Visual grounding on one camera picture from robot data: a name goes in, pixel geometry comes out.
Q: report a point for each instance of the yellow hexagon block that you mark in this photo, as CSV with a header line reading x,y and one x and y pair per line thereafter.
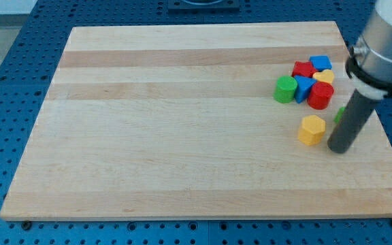
x,y
311,130

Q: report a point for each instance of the green cylinder block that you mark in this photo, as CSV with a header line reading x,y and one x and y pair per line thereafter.
x,y
285,89

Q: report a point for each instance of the green star block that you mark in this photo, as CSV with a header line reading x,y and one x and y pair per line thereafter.
x,y
339,115

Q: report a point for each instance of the wooden board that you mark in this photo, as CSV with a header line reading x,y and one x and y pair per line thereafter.
x,y
178,122

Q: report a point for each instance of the red star block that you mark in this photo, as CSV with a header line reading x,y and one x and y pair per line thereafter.
x,y
305,69

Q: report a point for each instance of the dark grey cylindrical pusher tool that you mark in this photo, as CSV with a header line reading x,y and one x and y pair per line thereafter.
x,y
356,113

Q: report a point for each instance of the red cylinder block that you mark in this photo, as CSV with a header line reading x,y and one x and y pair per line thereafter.
x,y
320,95

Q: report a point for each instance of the blue triangle block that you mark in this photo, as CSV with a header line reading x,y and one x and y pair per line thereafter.
x,y
304,86

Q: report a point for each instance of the yellow heart block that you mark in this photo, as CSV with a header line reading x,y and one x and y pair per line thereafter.
x,y
325,75

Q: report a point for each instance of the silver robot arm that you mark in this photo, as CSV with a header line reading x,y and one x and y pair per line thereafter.
x,y
370,61

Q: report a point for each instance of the blue square block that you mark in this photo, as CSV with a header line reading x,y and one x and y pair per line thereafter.
x,y
321,62

